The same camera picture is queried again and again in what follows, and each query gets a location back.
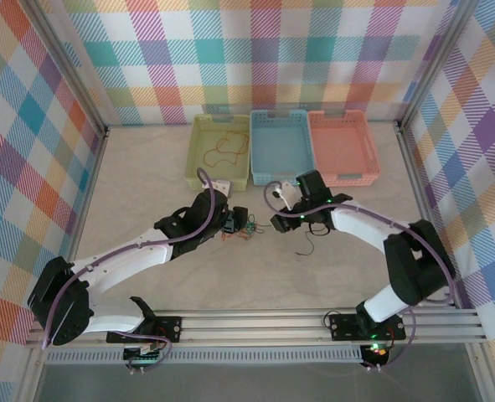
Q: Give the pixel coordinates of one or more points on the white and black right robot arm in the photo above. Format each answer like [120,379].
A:
[356,222]

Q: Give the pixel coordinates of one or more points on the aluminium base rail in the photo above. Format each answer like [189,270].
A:
[251,324]

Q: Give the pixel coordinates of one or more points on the green perforated plastic basket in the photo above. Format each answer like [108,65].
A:
[218,176]

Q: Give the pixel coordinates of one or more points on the pink perforated plastic basket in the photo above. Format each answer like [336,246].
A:
[343,146]

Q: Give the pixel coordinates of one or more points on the aluminium frame side rail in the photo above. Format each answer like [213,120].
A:
[419,188]
[93,184]

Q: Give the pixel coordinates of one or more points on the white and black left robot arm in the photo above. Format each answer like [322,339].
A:
[125,259]

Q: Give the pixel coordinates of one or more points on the aluminium frame post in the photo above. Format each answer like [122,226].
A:
[69,67]
[437,63]

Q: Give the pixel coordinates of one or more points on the blue perforated plastic basket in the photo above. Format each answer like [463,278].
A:
[282,146]

